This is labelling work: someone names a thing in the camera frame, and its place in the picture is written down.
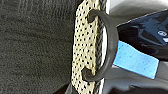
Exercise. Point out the blue flat packet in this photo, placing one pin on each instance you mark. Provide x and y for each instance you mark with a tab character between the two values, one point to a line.
136	61

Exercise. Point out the black bag with white print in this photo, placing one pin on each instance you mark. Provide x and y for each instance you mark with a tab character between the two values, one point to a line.
146	30

